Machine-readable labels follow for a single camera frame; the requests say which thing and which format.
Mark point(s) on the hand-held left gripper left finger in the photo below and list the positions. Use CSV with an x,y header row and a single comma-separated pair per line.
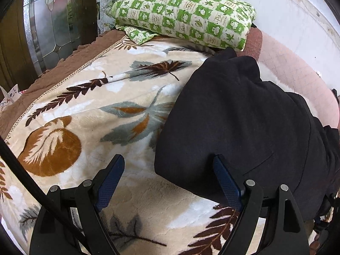
x,y
109,183

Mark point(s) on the white paper bag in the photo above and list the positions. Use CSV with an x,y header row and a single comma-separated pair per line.
x,y
10,98

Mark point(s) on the patterned glass door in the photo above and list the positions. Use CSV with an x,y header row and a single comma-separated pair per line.
x,y
55,21

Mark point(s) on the black jacket with fur collar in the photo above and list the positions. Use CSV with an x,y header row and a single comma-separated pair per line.
x,y
239,117

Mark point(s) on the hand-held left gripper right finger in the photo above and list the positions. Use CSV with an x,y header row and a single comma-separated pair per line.
x,y
228,183

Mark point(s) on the leaf print blanket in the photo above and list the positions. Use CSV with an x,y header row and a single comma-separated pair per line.
x,y
106,127

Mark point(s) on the green patterned pillow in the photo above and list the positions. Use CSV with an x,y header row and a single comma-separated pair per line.
x,y
186,10

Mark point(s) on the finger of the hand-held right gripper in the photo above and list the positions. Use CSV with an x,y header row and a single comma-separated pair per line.
x,y
322,217

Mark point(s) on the small black object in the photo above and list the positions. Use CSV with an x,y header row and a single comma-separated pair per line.
x,y
334,93

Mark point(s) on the pink sofa bolster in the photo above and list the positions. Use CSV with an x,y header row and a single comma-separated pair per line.
x,y
292,66

